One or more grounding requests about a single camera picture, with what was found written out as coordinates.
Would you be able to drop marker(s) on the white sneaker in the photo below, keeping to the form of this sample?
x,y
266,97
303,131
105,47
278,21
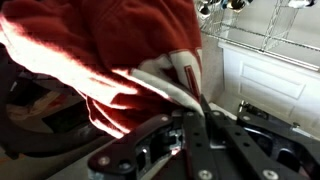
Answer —
x,y
300,3

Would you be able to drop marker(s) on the black metal chair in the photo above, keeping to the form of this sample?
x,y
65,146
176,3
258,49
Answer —
x,y
50,143

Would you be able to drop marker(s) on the white panelled front door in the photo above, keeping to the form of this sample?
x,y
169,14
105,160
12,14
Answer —
x,y
266,86

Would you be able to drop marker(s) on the black shoe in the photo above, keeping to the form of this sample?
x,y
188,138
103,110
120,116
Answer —
x,y
205,9
237,4

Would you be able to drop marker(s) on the red printed shirt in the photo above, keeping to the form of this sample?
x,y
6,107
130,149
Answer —
x,y
116,43

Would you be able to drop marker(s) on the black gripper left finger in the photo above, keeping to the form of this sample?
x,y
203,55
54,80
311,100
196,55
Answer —
x,y
140,150

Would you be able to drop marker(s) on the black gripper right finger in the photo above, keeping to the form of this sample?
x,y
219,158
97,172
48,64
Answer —
x,y
266,150

